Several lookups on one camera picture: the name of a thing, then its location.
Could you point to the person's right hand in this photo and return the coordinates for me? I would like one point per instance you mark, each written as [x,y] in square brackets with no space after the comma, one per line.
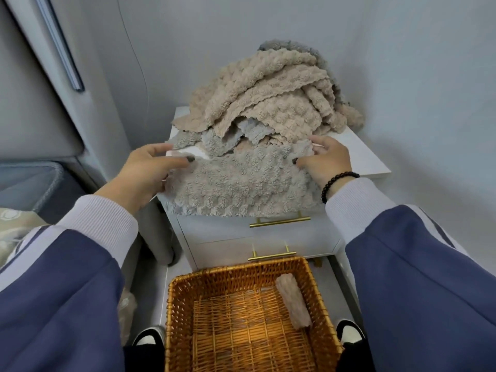
[329,162]

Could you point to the person's left hand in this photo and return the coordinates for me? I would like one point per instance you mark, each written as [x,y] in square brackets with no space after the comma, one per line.
[139,178]

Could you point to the pile of beige grey towels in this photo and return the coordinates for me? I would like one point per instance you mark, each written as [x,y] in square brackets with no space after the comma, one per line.
[271,92]

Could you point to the single grey towel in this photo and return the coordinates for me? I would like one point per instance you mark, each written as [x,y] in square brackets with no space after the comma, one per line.
[240,185]

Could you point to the single beige towel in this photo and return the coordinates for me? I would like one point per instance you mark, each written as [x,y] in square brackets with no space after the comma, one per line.
[294,302]

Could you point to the orange wicker basket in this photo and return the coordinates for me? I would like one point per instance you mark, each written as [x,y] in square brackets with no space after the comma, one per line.
[232,329]

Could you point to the person's right forearm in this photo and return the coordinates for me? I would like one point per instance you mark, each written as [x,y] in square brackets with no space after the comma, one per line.
[418,298]

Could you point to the person's left forearm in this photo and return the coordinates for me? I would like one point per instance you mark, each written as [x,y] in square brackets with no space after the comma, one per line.
[58,298]

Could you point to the person's left shoe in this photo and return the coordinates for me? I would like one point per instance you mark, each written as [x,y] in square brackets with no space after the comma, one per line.
[151,336]

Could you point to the person's shoe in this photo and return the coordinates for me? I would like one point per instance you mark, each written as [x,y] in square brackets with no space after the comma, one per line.
[151,336]
[350,331]

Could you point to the person's right shoe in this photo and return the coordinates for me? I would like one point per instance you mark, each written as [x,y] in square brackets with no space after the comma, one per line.
[350,331]

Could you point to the white nightstand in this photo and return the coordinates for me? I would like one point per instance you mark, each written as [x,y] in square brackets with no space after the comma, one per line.
[232,236]

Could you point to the grey padded headboard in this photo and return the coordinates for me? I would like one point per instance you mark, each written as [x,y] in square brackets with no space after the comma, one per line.
[31,104]

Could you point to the clear plastic bag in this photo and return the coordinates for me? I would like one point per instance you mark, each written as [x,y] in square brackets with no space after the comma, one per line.
[126,313]

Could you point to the silver headboard trim strip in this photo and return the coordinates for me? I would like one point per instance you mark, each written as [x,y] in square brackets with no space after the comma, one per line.
[60,46]

